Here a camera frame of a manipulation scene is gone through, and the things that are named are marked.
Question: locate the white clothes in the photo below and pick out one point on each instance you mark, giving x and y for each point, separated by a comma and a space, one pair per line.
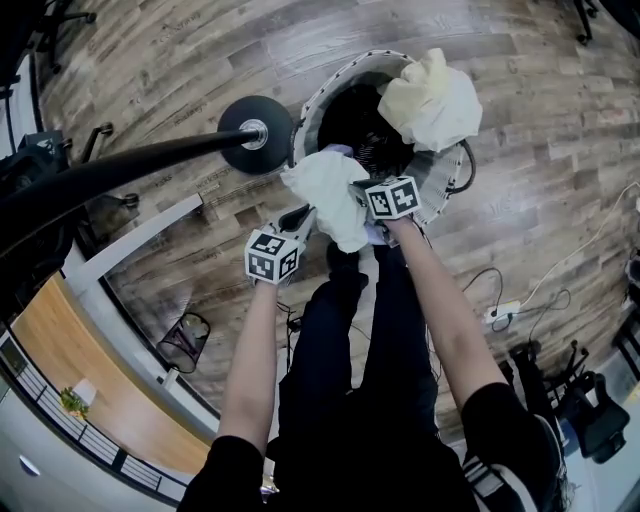
330, 195

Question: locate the black mesh wastebasket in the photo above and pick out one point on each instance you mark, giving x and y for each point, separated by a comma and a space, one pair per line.
182, 345

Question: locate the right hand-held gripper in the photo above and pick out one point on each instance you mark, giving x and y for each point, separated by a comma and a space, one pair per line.
392, 197

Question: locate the black coat rack stand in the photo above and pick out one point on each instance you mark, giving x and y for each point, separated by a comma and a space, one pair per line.
260, 150

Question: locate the person's right forearm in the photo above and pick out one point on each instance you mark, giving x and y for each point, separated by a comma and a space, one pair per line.
445, 310

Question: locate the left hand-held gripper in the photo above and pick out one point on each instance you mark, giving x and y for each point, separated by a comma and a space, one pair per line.
272, 257

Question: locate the white mesh laundry basket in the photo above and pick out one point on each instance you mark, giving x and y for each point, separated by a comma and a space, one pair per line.
440, 175

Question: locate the wooden table with white legs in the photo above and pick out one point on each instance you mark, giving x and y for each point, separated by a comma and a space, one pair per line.
90, 350

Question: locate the cream clothes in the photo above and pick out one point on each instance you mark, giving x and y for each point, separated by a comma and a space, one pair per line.
430, 105

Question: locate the person's left forearm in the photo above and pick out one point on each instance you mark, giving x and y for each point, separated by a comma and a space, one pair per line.
250, 360

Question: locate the white power strip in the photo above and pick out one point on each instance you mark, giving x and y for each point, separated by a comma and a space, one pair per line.
500, 312

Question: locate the person's black shirt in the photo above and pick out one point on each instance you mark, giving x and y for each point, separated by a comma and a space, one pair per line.
350, 460

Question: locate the person's black trousers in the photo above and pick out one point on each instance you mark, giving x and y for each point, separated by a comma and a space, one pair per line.
395, 325

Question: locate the small potted plant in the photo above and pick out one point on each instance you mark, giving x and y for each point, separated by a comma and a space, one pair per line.
75, 400

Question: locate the person's black shoe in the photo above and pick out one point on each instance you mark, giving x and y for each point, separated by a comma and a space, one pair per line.
345, 265

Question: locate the black railing with wooden handrail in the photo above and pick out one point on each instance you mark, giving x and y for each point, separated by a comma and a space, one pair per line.
90, 440

